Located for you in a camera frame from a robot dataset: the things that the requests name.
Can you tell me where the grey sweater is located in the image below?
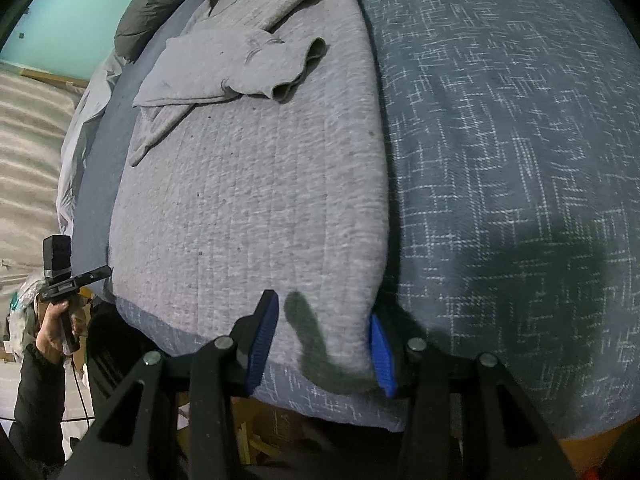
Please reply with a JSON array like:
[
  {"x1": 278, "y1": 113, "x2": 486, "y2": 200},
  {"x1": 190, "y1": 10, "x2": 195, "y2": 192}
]
[{"x1": 107, "y1": 0, "x2": 391, "y2": 393}]

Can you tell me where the clear plastic bag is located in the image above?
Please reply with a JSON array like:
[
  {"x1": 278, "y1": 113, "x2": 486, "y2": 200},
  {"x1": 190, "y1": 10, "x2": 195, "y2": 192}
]
[{"x1": 0, "y1": 277, "x2": 51, "y2": 361}]

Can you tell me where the black cable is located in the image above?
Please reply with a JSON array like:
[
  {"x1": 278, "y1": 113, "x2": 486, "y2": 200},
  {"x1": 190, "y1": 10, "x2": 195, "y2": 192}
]
[{"x1": 0, "y1": 360, "x2": 96, "y2": 423}]

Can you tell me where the person's left hand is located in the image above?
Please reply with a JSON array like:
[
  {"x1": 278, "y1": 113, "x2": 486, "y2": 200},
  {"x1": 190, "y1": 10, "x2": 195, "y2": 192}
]
[{"x1": 35, "y1": 302, "x2": 91, "y2": 363}]

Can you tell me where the bed with blue sheet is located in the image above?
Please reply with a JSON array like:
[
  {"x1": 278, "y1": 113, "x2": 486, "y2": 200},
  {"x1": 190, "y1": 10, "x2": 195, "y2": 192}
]
[{"x1": 72, "y1": 0, "x2": 640, "y2": 461}]

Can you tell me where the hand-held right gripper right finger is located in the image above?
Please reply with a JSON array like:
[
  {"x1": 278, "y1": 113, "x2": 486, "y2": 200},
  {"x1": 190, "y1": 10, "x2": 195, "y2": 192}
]
[{"x1": 369, "y1": 310, "x2": 576, "y2": 480}]

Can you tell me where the person's left forearm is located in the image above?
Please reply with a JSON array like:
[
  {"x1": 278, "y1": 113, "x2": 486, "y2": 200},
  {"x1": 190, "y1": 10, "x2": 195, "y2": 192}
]
[{"x1": 10, "y1": 345, "x2": 66, "y2": 466}]

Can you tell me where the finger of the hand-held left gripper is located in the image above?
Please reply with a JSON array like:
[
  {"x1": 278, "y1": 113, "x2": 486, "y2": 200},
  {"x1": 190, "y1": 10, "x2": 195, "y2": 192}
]
[{"x1": 74, "y1": 266, "x2": 113, "y2": 291}]

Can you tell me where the beige striped curtain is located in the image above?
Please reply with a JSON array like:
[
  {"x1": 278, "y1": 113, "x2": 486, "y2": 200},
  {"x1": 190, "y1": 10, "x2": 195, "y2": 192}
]
[{"x1": 0, "y1": 60, "x2": 91, "y2": 306}]

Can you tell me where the light grey pillow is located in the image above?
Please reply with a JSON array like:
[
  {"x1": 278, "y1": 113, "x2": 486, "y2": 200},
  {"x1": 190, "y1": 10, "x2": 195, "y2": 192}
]
[{"x1": 57, "y1": 52, "x2": 128, "y2": 241}]

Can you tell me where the person's dark clothing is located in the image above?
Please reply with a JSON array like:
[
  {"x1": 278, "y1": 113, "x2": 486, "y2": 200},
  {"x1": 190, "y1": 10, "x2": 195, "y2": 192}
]
[{"x1": 85, "y1": 302, "x2": 416, "y2": 480}]

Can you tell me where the dark grey rolled duvet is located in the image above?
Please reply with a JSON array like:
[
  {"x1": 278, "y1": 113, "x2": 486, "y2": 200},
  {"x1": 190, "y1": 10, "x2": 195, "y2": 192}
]
[{"x1": 114, "y1": 0, "x2": 196, "y2": 63}]

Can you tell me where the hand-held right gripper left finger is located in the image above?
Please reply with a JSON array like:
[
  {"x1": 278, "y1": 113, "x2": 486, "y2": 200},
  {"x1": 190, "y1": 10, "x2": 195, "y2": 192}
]
[{"x1": 65, "y1": 289, "x2": 280, "y2": 480}]

